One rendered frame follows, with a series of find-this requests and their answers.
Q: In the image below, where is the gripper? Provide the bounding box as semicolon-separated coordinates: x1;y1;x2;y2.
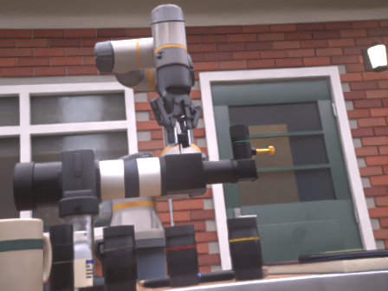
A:
149;48;203;149

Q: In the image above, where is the black green-ringed eyepiece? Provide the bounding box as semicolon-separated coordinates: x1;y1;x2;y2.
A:
229;123;253;161

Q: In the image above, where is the black drawtube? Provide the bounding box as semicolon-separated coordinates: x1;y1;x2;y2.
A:
202;158;239;184

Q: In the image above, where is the black diagonal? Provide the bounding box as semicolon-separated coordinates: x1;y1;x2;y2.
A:
233;158;259;183

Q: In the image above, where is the yellow thumbscrew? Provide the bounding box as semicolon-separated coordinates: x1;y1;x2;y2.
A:
255;145;276;157

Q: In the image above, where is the black red-ringed eyepiece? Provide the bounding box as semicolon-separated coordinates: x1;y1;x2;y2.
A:
164;224;200;288

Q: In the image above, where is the black yellow-ringed eyepiece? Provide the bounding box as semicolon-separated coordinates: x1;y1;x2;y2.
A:
226;215;265;281

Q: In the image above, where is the black brown-ringed eyepiece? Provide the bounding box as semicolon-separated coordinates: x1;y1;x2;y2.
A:
96;224;139;291

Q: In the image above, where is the black telescope cap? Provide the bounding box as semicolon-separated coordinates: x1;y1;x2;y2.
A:
12;161;36;212

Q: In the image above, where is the black plain eyepiece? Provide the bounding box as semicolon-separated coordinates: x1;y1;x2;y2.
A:
48;223;75;291

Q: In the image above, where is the white black-banded telescope tube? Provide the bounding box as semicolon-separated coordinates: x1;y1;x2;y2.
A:
31;152;209;208

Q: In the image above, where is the thin silver rod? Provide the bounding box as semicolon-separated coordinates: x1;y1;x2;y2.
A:
168;197;176;228

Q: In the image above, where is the white framed window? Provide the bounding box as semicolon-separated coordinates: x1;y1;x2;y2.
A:
0;81;139;220

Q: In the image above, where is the black pen with blue band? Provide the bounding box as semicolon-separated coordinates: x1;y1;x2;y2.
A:
140;269;236;288

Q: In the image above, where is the white blue-labelled bottle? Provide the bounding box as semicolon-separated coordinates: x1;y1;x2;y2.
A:
73;230;95;289

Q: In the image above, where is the cream green-striped mug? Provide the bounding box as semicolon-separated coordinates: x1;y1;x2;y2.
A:
0;217;53;291

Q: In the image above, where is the cream notebook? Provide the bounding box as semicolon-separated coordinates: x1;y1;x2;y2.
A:
262;255;388;275

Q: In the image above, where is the black flat case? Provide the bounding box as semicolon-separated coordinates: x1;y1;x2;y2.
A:
298;249;388;263

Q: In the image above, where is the grey telescope mount cradle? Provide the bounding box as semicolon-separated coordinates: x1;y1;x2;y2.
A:
58;148;101;219

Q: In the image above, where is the green door with white frame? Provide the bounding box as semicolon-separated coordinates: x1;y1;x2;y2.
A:
198;66;378;271

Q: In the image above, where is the clear grey mount column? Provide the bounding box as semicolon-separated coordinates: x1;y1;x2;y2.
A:
63;213;94;287

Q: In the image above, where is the dark wall lamp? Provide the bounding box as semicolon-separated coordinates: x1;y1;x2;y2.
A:
360;42;388;74

